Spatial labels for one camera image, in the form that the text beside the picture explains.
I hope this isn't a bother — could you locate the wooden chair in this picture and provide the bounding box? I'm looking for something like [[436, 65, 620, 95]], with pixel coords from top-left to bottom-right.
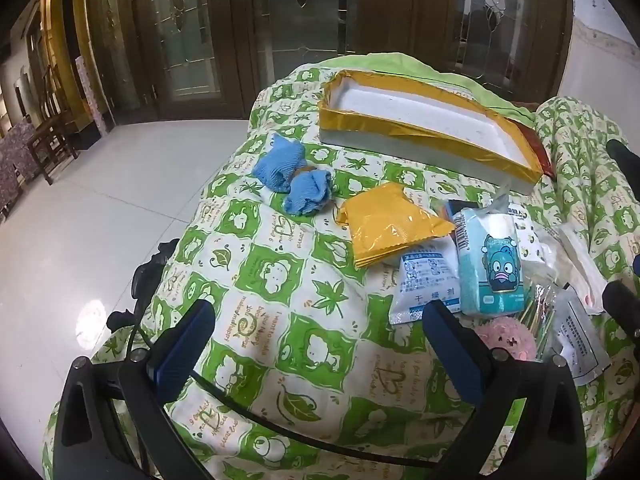
[[25, 67, 78, 186]]

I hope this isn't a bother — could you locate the long white paper packet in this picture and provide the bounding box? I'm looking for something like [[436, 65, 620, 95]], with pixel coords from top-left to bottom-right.
[[552, 222, 608, 316]]

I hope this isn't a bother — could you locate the white desiccant packet blue print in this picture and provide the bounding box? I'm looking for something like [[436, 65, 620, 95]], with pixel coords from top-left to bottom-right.
[[388, 240, 463, 328]]

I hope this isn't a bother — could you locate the yellow foil packet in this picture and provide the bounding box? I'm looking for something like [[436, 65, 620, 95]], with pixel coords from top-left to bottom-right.
[[336, 182, 456, 269]]

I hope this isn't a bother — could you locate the teal cartoon tissue pack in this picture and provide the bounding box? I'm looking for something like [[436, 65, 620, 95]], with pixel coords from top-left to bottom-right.
[[452, 207, 533, 317]]

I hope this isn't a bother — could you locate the colourful sticks packet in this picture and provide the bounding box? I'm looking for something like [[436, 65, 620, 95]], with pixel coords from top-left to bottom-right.
[[517, 282, 563, 361]]

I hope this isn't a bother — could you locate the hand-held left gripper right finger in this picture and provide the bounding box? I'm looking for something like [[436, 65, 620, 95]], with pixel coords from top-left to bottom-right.
[[422, 301, 587, 480]]

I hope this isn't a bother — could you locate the blue knit sock bundle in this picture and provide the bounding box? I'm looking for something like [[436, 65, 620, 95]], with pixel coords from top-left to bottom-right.
[[253, 132, 335, 217]]

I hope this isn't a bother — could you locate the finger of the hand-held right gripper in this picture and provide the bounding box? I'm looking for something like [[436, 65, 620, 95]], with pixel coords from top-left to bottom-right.
[[602, 281, 640, 346], [606, 139, 640, 188]]

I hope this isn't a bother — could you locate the floral cloth furniture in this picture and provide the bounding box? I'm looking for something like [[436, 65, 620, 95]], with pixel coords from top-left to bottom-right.
[[0, 120, 38, 218]]

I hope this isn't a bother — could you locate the black plastic device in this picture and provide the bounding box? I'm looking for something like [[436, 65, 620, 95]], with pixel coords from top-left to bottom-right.
[[107, 240, 176, 333]]

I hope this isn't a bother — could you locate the pink plush ball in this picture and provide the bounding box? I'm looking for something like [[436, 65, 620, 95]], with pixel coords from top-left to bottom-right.
[[472, 317, 538, 361]]

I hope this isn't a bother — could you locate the pink patterned panel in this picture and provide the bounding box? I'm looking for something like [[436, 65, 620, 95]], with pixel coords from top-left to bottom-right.
[[75, 55, 110, 136]]

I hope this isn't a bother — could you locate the yellow-taped white foam tray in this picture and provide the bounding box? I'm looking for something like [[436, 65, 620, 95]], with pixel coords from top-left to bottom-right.
[[318, 69, 543, 195]]

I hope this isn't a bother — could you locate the white packet black print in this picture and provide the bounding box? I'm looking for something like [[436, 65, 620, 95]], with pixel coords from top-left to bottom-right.
[[542, 287, 612, 387]]

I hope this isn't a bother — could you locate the green white printed blanket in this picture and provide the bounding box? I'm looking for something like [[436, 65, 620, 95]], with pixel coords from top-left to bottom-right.
[[42, 52, 640, 480]]

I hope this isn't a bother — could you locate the wooden glass-panel door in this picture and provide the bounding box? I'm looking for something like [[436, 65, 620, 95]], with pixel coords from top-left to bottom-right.
[[85, 0, 361, 121], [360, 0, 573, 106]]

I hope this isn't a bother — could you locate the red packet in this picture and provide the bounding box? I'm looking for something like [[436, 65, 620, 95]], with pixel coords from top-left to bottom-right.
[[520, 122, 557, 178]]

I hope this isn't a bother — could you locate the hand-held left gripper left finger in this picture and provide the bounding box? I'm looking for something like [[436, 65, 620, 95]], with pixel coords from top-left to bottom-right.
[[52, 299, 217, 480]]

